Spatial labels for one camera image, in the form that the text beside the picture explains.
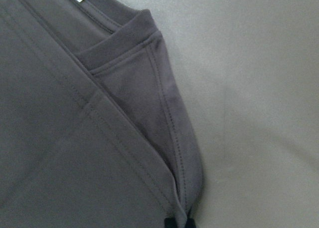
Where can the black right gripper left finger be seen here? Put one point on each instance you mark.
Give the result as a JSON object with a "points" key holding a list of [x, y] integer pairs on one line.
{"points": [[169, 223]]}

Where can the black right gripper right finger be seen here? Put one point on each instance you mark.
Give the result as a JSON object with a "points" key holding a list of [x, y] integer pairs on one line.
{"points": [[190, 223]]}

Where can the brown paper table cover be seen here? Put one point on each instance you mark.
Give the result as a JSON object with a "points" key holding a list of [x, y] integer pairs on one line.
{"points": [[248, 72]]}

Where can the dark brown t-shirt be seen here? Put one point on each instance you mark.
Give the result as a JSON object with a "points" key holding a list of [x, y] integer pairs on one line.
{"points": [[93, 130]]}

